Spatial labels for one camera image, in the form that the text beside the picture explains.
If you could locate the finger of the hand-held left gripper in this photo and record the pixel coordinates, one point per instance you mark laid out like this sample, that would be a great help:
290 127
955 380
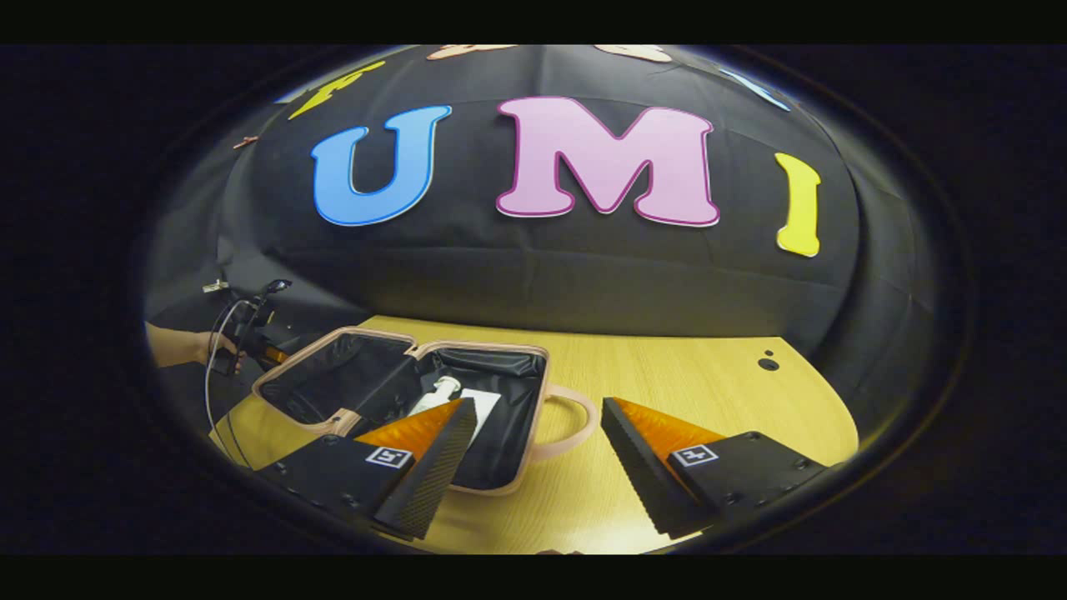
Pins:
275 356

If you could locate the white squeeze tube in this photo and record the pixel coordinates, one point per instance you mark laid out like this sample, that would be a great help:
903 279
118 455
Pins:
486 404

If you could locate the pink suitcase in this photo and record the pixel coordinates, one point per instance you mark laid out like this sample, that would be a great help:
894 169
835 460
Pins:
508 417

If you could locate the white pump bottle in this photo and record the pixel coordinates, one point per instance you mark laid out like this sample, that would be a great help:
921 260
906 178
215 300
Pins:
442 390

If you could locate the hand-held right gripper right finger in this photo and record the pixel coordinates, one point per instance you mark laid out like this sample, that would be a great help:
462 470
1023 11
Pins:
642 467

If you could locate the small white clip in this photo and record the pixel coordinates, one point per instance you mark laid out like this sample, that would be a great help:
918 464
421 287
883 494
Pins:
215 286

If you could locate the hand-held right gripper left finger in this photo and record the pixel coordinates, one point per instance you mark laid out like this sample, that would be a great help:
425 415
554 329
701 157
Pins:
433 475

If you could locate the black backdrop cloth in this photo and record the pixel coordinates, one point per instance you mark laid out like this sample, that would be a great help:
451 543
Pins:
583 275

